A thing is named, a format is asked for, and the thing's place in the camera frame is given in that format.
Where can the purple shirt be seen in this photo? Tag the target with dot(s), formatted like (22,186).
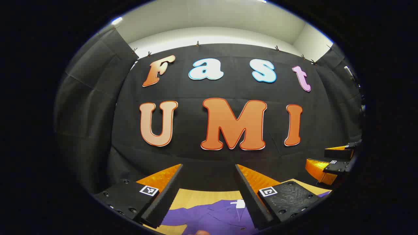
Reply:
(212,218)

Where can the row of small backdrop clips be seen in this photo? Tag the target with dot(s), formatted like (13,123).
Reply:
(197,43)

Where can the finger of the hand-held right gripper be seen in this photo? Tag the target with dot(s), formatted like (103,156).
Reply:
(318,169)
(338,153)

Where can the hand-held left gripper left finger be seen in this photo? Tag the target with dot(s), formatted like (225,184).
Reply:
(166,199)

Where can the metal stand with equipment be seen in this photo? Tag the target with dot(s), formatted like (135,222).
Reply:
(349,72)

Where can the black backdrop cloth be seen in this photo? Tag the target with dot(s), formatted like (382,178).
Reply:
(183,91)

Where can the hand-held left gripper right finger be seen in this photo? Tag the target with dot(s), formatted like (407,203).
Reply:
(251,205)

